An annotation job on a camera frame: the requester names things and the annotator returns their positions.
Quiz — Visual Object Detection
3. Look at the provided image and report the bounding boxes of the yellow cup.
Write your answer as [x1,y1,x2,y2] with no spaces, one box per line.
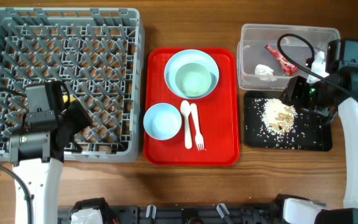
[63,95,76,103]

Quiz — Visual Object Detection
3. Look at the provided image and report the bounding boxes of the red snack wrapper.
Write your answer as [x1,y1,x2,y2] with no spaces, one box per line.
[265,44,298,76]

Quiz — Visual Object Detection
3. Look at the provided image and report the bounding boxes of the rice and peanut scraps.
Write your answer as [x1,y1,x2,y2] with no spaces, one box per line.
[246,98,323,149]

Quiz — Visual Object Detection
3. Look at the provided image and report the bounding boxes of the white napkin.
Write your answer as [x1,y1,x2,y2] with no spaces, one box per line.
[254,64,274,76]

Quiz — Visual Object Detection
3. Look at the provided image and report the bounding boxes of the light blue bowl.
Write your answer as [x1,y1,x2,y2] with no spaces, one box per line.
[143,103,182,141]

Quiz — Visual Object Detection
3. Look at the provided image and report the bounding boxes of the white plastic spoon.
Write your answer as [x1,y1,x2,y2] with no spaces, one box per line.
[180,100,193,149]

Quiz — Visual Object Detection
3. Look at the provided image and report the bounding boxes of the light green bowl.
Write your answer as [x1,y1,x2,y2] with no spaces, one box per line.
[175,63,212,98]

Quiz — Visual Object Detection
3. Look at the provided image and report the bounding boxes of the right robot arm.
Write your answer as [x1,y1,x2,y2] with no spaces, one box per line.
[278,39,358,223]

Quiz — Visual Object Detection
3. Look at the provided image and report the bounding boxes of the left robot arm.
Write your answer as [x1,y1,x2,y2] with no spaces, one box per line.
[8,81,91,223]

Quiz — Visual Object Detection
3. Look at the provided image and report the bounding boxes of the black waste tray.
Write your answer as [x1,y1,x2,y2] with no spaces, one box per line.
[243,90,333,152]

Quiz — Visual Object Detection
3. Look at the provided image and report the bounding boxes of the grey dishwasher rack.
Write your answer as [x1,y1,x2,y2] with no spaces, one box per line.
[0,7,145,163]

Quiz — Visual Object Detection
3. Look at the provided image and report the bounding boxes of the clear plastic bin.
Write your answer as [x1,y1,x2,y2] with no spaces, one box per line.
[237,24,341,91]

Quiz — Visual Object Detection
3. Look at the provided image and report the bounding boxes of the red serving tray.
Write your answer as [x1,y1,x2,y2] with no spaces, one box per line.
[144,48,241,166]

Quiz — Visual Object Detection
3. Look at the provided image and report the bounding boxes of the white plastic fork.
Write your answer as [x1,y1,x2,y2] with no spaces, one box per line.
[190,103,205,151]

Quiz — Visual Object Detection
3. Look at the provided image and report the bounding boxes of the light blue plate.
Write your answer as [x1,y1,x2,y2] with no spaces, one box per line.
[164,49,219,100]

